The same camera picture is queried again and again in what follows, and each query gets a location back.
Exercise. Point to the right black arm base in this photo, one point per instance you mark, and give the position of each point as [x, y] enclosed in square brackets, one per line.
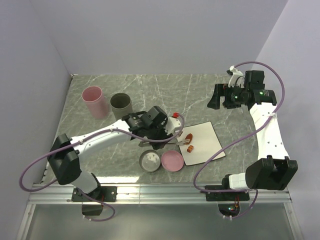
[228, 202]

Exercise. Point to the pink cylindrical container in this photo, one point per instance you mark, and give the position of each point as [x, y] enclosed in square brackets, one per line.
[95, 101]

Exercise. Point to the grey cylindrical container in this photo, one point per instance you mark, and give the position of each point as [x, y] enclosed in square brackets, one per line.
[121, 105]

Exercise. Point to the pink round lid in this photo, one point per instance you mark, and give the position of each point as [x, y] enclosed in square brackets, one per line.
[172, 161]

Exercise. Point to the grey round lid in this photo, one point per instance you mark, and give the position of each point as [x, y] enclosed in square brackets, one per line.
[150, 161]

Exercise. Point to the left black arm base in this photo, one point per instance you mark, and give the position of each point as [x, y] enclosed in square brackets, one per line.
[95, 202]

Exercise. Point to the metal tongs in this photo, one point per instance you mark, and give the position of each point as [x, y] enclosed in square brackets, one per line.
[177, 143]

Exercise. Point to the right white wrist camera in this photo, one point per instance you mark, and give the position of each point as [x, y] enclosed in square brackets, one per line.
[235, 76]

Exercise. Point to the brown fried food piece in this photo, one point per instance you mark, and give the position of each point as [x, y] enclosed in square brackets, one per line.
[189, 138]

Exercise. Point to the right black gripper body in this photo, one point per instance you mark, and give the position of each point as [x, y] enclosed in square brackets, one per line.
[234, 97]

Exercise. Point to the small orange food piece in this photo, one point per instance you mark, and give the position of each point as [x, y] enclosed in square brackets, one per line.
[190, 148]

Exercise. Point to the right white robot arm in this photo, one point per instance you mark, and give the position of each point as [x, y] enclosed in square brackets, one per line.
[273, 169]

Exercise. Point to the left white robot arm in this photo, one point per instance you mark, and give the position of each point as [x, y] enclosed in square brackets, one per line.
[68, 152]

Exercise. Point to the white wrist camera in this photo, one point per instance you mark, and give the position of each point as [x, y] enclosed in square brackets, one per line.
[175, 125]
[235, 76]

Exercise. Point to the white square plate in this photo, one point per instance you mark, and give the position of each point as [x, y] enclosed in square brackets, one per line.
[205, 142]

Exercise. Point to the aluminium rail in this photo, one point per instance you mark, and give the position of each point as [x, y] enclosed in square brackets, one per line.
[127, 193]

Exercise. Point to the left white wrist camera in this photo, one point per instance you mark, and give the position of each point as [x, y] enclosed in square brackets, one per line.
[175, 125]

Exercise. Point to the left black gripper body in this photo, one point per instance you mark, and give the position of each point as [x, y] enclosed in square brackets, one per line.
[157, 132]

